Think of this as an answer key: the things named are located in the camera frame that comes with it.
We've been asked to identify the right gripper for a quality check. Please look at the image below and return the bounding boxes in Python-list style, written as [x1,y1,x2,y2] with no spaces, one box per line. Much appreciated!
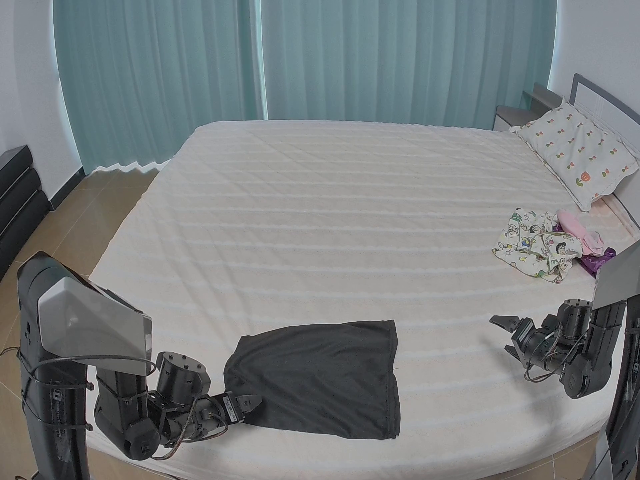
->
[489,314,560,370]

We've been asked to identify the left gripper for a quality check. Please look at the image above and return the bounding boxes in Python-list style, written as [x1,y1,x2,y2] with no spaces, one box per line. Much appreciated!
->
[192,390,264,440]

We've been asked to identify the black T-shirt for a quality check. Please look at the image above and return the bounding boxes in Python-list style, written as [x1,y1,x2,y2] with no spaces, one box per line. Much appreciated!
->
[223,319,402,440]

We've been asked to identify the bed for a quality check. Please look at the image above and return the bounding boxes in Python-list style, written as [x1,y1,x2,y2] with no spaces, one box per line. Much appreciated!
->
[87,73,640,480]

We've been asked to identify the white printed garment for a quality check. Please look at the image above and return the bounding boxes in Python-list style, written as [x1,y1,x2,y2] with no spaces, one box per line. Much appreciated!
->
[492,207,585,284]

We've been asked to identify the purple garment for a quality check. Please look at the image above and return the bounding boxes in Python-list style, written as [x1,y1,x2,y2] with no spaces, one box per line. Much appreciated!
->
[580,247,617,279]

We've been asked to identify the pink garment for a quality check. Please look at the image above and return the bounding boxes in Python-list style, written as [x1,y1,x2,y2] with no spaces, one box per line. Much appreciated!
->
[556,209,606,257]

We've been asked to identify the white printed pillow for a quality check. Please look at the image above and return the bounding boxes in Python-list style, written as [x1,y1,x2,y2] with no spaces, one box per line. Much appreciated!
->
[510,97,640,213]

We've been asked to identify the grey white bedside table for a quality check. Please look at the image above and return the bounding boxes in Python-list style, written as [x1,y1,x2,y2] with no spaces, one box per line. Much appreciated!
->
[494,82,563,131]

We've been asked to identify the black chest of drawers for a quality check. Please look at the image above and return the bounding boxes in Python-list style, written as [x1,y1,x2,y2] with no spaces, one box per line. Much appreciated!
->
[0,144,51,281]

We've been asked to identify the blue-green curtain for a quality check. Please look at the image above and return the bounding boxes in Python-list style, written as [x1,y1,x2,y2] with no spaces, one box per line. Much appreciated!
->
[52,0,268,174]
[260,0,558,130]

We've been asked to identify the black cable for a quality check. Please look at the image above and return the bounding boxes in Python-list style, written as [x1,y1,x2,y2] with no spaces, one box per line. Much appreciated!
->
[150,413,230,461]
[522,360,563,383]
[19,354,157,419]

